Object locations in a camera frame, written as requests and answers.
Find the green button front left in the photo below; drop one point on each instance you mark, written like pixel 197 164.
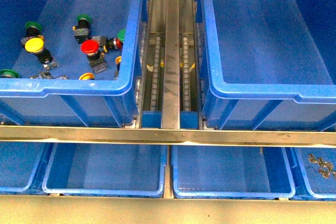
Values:
pixel 9 73

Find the metal centre rail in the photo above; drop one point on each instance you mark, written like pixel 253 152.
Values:
pixel 171 78

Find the green button back left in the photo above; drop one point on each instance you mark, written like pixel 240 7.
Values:
pixel 33 30

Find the large blue bin left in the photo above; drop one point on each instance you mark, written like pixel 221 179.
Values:
pixel 103 101

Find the yellow button front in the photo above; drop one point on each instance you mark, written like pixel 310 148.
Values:
pixel 87 76

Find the button contact block front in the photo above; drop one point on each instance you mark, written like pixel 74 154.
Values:
pixel 48 75

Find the small blue tray centre right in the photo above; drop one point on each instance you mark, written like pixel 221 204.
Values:
pixel 214 172

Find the large blue bin right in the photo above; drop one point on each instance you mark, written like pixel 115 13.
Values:
pixel 268 64

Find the yellow button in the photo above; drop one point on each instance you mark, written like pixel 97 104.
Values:
pixel 87 76
pixel 36 46

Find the large blue bin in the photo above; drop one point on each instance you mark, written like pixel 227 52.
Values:
pixel 268 64
pixel 103 101

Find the right roller track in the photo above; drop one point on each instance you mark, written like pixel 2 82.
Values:
pixel 186 69

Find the pile of small metal parts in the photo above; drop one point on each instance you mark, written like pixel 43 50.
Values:
pixel 325 168

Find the red button lying sideways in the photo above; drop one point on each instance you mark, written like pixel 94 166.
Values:
pixel 106 45

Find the red mushroom button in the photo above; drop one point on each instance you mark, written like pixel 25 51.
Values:
pixel 94 56

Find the roller track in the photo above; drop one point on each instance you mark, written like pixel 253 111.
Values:
pixel 186 69
pixel 156 72

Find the green button back centre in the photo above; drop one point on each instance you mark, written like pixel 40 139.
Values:
pixel 82 31

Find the green button right edge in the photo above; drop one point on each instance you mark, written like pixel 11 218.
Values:
pixel 121 35

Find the metal front crossbar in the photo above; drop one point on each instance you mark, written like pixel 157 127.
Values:
pixel 166 137

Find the green button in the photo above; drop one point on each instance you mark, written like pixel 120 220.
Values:
pixel 82 31
pixel 33 30
pixel 9 73

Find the yellow button edge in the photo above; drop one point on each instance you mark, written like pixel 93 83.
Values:
pixel 118 63

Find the small blue tray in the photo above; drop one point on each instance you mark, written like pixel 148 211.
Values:
pixel 23 167
pixel 106 170
pixel 309 184
pixel 214 172

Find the small blue tray far right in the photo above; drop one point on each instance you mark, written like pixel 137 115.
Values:
pixel 309 184

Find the small blue tray far left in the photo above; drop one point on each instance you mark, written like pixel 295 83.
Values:
pixel 23 167

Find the small blue tray centre left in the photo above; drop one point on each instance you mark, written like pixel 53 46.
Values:
pixel 106 170

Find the left roller track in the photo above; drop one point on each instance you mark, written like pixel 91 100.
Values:
pixel 156 72

